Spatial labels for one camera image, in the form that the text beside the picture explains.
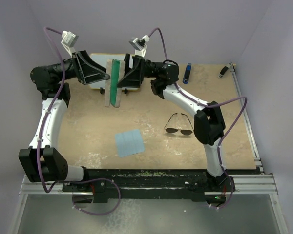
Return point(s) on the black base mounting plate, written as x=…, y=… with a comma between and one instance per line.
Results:
x=191, y=184

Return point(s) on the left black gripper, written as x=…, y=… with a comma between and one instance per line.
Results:
x=87, y=71

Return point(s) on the blue stapler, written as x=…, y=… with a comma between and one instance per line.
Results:
x=187, y=72

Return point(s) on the small whiteboard yellow frame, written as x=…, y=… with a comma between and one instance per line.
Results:
x=97, y=76

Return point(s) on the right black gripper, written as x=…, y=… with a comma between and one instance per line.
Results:
x=133, y=77

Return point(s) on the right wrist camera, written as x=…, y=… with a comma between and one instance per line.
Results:
x=139, y=45

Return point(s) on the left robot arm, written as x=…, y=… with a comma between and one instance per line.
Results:
x=41, y=160

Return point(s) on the green lined glasses case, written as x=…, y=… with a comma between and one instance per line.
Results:
x=116, y=70

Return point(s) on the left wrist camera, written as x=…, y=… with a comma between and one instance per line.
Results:
x=68, y=41

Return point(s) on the light blue cleaning cloth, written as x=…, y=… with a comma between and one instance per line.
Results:
x=129, y=143

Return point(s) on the black handled tool at corner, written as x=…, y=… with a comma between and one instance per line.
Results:
x=228, y=67

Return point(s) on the aviator sunglasses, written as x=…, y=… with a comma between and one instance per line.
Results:
x=179, y=122

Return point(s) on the aluminium rail frame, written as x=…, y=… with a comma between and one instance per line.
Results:
x=87, y=138

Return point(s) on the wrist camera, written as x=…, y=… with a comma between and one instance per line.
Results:
x=68, y=41
x=139, y=45

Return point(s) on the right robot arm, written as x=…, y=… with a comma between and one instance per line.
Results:
x=209, y=124

